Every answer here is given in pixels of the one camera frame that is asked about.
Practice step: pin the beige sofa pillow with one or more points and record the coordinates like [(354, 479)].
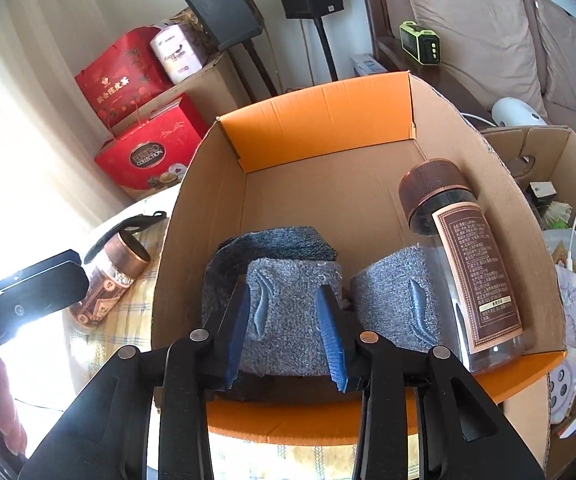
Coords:
[(468, 25), (568, 50)]

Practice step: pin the black speaker stand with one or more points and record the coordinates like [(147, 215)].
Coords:
[(325, 50), (255, 75)]

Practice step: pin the orange cardboard box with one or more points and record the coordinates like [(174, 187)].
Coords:
[(318, 170)]

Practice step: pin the brown sofa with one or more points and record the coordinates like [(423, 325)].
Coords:
[(368, 15)]

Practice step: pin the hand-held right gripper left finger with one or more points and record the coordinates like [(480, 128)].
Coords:
[(235, 340)]

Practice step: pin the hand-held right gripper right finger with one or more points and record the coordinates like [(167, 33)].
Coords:
[(330, 340)]

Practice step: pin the white small carton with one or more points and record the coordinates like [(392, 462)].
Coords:
[(175, 55)]

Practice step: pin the short copper-lidded jar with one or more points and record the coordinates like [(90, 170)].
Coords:
[(107, 285)]

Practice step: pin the person's left hand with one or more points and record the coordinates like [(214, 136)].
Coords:
[(7, 400)]

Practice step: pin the red gift box oval label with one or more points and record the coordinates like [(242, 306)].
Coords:
[(157, 155)]

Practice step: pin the red gift box gold print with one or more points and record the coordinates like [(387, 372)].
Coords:
[(117, 80)]

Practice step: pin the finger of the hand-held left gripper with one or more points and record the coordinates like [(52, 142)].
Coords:
[(67, 285), (42, 266)]

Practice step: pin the white sheer curtain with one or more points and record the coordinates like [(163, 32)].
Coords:
[(17, 110)]

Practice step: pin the blue and white box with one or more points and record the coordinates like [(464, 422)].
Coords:
[(368, 64)]

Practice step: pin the white perforated item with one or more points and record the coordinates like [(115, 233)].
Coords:
[(564, 387)]

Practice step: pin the green portable radio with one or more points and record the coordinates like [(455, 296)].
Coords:
[(420, 42)]

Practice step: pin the yellow checked tablecloth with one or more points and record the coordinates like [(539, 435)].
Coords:
[(132, 320)]

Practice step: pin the tall copper-capped bottle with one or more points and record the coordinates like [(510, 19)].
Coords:
[(478, 280)]

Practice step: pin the open brown cardboard box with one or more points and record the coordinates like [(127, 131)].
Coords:
[(558, 155)]

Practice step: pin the white rounded device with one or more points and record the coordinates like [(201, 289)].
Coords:
[(518, 110)]

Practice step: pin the small dark box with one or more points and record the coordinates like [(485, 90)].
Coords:
[(543, 194)]

